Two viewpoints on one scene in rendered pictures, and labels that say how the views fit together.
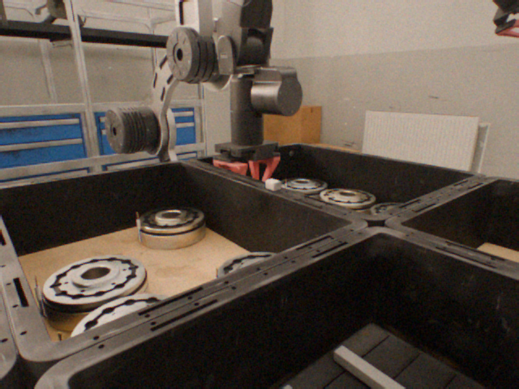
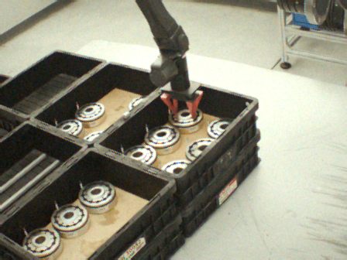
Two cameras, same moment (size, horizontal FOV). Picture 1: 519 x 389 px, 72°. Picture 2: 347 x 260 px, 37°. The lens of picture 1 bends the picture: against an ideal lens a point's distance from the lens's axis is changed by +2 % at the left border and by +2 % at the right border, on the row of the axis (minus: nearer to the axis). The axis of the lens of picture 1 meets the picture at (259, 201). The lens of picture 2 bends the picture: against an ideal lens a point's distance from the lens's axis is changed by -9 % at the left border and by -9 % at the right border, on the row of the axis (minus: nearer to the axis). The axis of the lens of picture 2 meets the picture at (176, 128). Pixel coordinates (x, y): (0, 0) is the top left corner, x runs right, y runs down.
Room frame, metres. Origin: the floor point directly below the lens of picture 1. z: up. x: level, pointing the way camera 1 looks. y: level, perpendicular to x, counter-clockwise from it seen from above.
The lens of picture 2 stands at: (0.38, -1.39, 1.79)
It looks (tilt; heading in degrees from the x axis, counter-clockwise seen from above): 34 degrees down; 82
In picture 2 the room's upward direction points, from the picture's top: 9 degrees counter-clockwise
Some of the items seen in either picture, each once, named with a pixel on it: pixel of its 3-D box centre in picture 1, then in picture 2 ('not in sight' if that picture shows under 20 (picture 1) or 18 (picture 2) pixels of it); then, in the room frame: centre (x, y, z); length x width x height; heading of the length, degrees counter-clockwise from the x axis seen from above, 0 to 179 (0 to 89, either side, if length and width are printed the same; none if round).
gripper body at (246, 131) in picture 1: (246, 132); (180, 80); (0.62, 0.02, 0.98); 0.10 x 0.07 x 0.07; 137
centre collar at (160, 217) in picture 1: (171, 215); not in sight; (0.52, 0.14, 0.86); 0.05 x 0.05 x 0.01
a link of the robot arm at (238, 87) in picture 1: (249, 96); (176, 63); (0.62, 0.02, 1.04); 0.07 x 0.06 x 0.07; 44
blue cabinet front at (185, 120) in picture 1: (153, 151); not in sight; (2.47, 0.74, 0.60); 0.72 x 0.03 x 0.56; 134
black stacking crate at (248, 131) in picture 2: (319, 202); (180, 140); (0.58, -0.10, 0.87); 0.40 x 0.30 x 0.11; 40
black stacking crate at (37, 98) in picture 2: not in sight; (46, 94); (0.20, 0.36, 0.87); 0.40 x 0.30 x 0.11; 40
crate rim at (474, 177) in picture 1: (321, 173); (178, 124); (0.58, -0.10, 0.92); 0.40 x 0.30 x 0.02; 40
